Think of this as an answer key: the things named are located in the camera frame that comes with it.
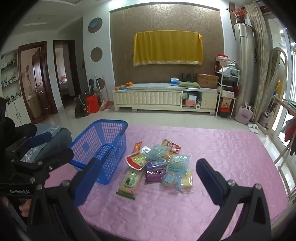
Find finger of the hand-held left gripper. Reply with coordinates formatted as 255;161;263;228
10;148;74;179
5;133;53;160

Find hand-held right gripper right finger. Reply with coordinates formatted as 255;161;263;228
195;158;272;241

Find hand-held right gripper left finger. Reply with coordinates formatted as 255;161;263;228
29;158;102;241

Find yellow cracker packet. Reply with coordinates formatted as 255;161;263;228
180;169;193;193

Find light blue mesh snack packet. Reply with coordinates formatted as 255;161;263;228
166;154;191;173
147;144;170;161

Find round light blue snack packet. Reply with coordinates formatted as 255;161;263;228
162;170;181;188

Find large soda cracker packet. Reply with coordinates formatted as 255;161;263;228
116;169;143;200

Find blue plastic basket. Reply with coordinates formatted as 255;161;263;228
69;119;128;185

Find red orange snack packet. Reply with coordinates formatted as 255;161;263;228
161;139;181;154

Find red white snack pouch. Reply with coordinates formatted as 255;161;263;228
125;146;152;171

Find purple snack packet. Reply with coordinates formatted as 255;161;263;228
144;168;165;184

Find person's left hand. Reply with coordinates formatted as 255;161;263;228
16;199;31;215

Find grey folded blanket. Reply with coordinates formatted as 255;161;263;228
20;124;73;163

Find dark cloth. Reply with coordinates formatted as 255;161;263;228
5;117;37;139

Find pink quilted mat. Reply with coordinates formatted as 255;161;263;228
43;124;289;241

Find white cupboard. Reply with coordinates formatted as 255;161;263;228
3;96;31;127

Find black bag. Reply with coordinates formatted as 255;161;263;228
74;93;92;118

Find red bag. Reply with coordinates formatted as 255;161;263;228
86;93;100;114

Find brown wooden door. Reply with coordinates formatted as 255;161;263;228
18;41;58;124

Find pink broom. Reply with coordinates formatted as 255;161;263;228
99;101;114;112

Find pink tote bag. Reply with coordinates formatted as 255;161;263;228
235;105;253;124

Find white mop pole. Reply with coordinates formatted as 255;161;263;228
95;75;103;102

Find small waste bin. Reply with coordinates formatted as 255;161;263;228
259;113;270;128

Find white metal rack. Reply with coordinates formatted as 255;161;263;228
215;65;240;117

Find red hanging garment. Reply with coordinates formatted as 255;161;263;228
284;119;296;156

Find green cushion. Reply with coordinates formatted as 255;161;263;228
179;81;200;89

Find cardboard box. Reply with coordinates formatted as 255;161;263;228
196;73;219;89

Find cream television cabinet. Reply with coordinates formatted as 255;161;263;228
112;83;219;114

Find wooden drying rack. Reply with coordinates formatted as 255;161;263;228
266;95;296;163

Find white plastic bags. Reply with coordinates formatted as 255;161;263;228
222;66;240;77

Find silver standing air conditioner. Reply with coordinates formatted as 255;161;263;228
234;23;256;121

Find patterned beige curtain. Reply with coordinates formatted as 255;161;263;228
245;0;271;123

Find glass sliding door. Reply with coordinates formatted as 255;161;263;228
264;11;296;149

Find red flower vase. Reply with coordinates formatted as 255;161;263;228
231;7;247;24

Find wall shelf with bottles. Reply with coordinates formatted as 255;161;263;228
0;49;20;88

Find brown bedroom door frame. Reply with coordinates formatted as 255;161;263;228
53;40;81;109

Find blue brown round wall decoration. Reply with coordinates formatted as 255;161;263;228
88;17;103;33

